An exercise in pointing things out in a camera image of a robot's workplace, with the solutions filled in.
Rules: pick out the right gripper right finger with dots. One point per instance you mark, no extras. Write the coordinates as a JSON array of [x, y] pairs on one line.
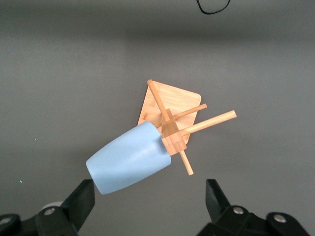
[[219, 209]]

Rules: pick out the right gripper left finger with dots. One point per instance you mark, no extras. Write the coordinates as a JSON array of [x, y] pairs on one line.
[[78, 204]]

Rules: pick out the light blue cup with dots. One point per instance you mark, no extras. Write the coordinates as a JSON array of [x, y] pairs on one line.
[[128, 157]]

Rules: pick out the wooden mug tree stand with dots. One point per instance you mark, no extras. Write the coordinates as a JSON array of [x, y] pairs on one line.
[[172, 103]]

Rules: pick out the dark grey table mat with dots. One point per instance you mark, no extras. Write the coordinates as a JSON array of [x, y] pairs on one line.
[[73, 73]]

